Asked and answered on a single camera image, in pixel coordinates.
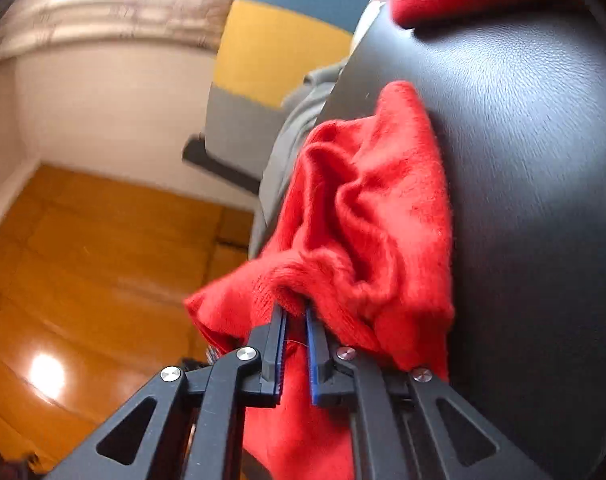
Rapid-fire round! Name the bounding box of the beige patterned curtain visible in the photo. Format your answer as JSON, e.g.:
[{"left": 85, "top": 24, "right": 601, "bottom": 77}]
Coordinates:
[{"left": 0, "top": 0, "right": 236, "bottom": 63}]

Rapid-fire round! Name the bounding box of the grey garment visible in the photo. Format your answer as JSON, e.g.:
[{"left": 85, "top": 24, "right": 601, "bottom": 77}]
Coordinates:
[{"left": 260, "top": 60, "right": 351, "bottom": 233}]

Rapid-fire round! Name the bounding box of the grey yellow blue chair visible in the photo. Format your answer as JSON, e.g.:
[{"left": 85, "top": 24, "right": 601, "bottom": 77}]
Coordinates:
[{"left": 183, "top": 0, "right": 389, "bottom": 196}]

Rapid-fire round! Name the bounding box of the black leather seat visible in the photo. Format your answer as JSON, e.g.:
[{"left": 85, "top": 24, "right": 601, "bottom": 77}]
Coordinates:
[{"left": 248, "top": 0, "right": 606, "bottom": 480}]

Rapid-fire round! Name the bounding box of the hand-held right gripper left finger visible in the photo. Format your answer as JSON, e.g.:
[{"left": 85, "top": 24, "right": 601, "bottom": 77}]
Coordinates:
[{"left": 45, "top": 305, "right": 289, "bottom": 480}]

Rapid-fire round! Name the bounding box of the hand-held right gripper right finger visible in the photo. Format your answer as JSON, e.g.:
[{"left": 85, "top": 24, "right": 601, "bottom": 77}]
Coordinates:
[{"left": 305, "top": 307, "right": 549, "bottom": 480}]

